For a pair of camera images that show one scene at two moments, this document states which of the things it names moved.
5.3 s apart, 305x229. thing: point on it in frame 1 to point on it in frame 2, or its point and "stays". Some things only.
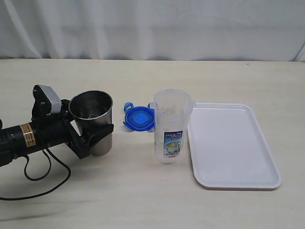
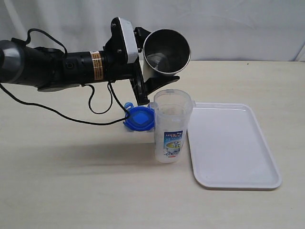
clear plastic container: (172, 109) stays
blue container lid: (138, 118) stays
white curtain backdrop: (227, 30) stays
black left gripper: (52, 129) to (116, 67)
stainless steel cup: (94, 108) to (165, 52)
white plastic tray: (227, 149) stays
